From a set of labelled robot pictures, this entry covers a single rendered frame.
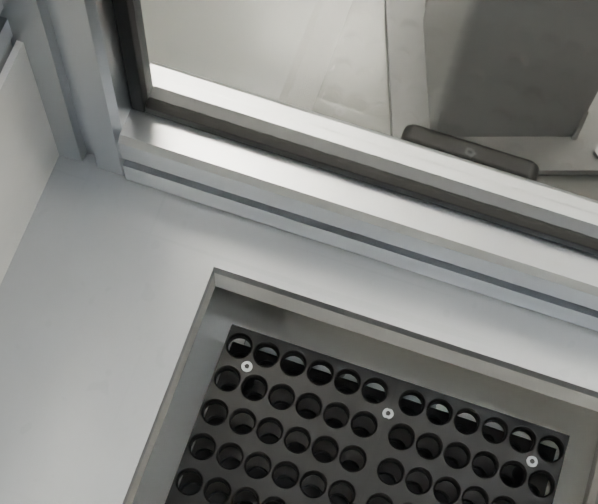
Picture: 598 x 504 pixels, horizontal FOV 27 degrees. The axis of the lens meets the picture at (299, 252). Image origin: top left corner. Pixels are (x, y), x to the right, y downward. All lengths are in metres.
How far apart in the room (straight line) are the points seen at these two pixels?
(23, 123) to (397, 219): 0.17
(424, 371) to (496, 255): 0.15
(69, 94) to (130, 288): 0.10
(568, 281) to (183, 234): 0.18
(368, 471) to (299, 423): 0.04
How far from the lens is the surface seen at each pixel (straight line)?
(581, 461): 0.70
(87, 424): 0.58
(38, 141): 0.59
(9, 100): 0.54
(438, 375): 0.70
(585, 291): 0.57
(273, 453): 0.62
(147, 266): 0.60
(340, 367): 0.63
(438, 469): 0.62
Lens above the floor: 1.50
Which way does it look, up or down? 68 degrees down
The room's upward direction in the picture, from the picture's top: 6 degrees clockwise
